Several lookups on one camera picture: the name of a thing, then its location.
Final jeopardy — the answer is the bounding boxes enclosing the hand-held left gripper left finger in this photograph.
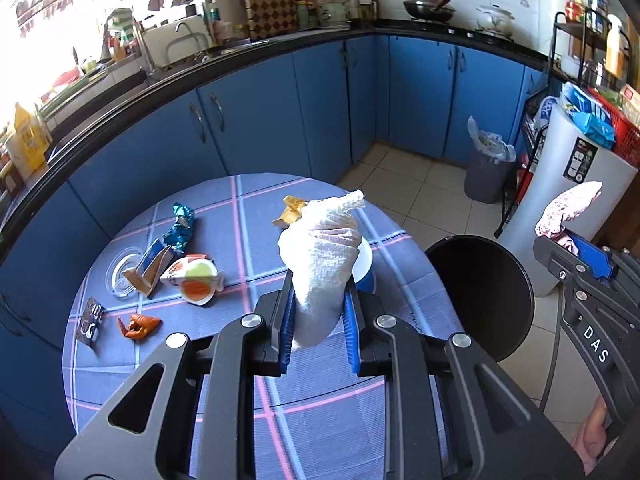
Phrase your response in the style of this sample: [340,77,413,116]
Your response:
[54,272,296,480]

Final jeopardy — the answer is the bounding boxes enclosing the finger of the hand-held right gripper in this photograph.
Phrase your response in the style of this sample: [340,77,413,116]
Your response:
[532,232,617,291]

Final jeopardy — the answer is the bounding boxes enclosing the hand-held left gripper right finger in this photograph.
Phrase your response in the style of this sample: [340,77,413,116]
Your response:
[342,281,586,480]

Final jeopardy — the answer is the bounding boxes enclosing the pink tissue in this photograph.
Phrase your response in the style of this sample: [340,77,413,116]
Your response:
[535,181,604,251]

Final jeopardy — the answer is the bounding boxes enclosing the white and blue cup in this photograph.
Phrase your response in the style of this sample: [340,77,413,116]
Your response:
[352,239,376,294]

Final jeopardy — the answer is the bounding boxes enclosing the white paper towel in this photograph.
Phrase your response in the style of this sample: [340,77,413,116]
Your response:
[278,188,366,349]

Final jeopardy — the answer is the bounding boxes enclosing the white and orange packet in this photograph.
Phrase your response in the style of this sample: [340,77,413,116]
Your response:
[159,255,224,306]

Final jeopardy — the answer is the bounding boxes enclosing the yellow wrapper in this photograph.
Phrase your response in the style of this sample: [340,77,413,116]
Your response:
[271,195,307,227]

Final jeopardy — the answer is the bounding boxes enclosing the black round waste bin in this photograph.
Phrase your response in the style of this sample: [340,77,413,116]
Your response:
[424,235,536,363]

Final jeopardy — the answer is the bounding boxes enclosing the teal foil wrapper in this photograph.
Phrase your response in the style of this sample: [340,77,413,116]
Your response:
[162,202,197,254]

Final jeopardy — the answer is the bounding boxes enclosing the torn cardboard carton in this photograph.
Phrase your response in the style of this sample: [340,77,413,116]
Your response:
[122,238,176,297]

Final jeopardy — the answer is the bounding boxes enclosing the orange wrapper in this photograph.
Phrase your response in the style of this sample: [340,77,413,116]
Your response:
[116,314,162,341]

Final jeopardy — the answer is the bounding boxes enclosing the clear plastic lid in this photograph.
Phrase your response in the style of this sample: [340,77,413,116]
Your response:
[106,246,151,300]

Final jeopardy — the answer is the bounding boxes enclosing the dark foil wrapper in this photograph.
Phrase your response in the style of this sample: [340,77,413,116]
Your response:
[77,297,106,346]

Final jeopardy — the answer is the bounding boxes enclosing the person's right hand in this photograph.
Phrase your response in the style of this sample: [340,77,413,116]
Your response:
[571,394,612,466]

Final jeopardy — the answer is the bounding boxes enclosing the white floor-standing appliance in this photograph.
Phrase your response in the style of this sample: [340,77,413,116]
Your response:
[500,105,640,297]

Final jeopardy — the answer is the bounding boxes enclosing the blue plaid tablecloth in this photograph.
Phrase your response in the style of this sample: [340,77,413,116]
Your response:
[62,174,466,480]

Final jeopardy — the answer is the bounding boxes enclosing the red plastic basket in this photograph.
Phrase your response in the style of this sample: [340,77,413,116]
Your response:
[587,87,640,167]

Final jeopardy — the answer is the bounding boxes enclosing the grey waste bin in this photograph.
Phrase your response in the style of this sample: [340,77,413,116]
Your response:
[465,145,516,204]

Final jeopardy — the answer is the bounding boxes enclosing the blue snack packet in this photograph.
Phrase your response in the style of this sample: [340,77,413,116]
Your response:
[570,110,616,149]

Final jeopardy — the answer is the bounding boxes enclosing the clear plastic bin liner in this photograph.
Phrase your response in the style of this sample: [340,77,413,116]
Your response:
[467,116,517,163]

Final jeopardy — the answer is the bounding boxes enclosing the yellow spray bottle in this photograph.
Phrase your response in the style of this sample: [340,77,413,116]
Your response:
[605,14,627,77]

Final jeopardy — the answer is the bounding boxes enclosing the blue kitchen cabinets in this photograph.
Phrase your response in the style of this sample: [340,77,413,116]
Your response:
[0,30,551,461]

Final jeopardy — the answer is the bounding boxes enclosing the black metal rack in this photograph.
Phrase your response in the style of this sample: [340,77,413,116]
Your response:
[495,10,635,239]

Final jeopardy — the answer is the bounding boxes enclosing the black gas stove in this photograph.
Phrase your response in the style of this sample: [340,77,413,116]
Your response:
[445,27,517,44]

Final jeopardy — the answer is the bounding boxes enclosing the white tall cylinder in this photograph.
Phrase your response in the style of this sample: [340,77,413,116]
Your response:
[537,0,574,76]

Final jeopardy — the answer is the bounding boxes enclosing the white lidded pot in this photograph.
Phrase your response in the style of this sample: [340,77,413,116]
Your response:
[475,4,516,36]

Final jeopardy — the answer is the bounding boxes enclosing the black wok with lid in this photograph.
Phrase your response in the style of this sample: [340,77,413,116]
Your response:
[404,0,457,24]

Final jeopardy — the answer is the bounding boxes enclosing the metal faucet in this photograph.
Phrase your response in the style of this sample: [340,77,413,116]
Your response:
[131,20,157,79]

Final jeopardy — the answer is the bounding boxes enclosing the brown sauce bottle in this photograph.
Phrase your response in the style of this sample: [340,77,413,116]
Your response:
[0,147,23,194]

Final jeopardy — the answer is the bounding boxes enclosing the large yellow bottle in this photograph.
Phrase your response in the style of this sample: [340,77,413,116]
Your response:
[12,102,52,171]

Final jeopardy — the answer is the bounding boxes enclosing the green kettle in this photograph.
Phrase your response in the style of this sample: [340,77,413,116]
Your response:
[317,0,351,29]

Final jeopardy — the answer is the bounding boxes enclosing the checkered cutting board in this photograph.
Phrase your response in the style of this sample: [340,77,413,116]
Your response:
[241,0,300,41]

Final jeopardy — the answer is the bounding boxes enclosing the green striped cloth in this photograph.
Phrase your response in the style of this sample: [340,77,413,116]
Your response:
[105,8,137,61]

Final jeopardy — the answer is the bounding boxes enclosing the grey cable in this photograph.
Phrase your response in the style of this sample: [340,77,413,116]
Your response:
[539,292,566,408]

